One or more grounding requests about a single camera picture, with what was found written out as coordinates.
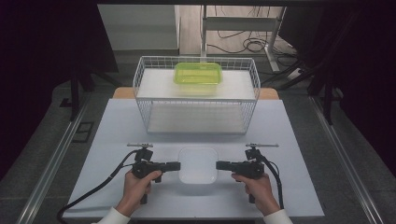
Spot white wire shelf rack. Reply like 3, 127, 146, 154
133, 55, 262, 135

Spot white metal desk frame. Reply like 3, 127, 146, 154
200, 5, 288, 73

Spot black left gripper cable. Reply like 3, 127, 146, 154
56, 148, 141, 224

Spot white cabinet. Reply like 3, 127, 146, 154
96, 4, 181, 57

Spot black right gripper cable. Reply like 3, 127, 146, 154
256, 153, 285, 210

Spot white power strip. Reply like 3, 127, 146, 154
286, 67, 303, 82

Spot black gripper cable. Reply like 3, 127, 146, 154
256, 153, 285, 210
56, 148, 141, 224

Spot dark curtain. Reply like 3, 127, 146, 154
278, 6, 396, 178
0, 0, 120, 181

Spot white translucent plastic container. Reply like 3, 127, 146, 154
177, 147, 219, 185

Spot black metal stand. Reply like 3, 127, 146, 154
261, 12, 365, 125
69, 69, 122, 122

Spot person's left hand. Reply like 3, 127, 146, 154
115, 170, 163, 217

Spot metal floor rail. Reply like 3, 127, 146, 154
309, 94, 384, 224
15, 92, 92, 224

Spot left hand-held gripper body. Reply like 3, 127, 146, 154
126, 142, 163, 205

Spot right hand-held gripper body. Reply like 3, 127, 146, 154
233, 142, 279, 205

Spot green lidded plastic container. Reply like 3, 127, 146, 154
173, 61, 223, 96

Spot black floor cables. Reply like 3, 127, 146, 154
206, 6, 300, 68

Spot person's right hand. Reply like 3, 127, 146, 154
231, 173, 281, 217

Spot black floor plate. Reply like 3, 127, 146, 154
72, 120, 95, 144

